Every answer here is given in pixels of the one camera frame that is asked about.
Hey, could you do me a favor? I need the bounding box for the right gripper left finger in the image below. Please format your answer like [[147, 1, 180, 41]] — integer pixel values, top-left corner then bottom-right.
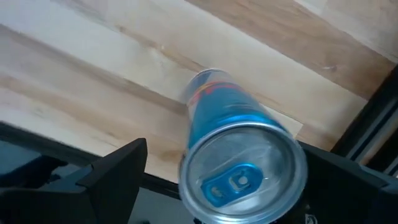
[[0, 138, 149, 224]]

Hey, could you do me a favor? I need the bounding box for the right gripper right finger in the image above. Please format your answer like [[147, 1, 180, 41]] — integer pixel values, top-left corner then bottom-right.
[[279, 141, 398, 224]]

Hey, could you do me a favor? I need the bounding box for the beverage can with silver lid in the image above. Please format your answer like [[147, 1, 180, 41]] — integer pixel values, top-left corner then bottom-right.
[[178, 68, 308, 224]]

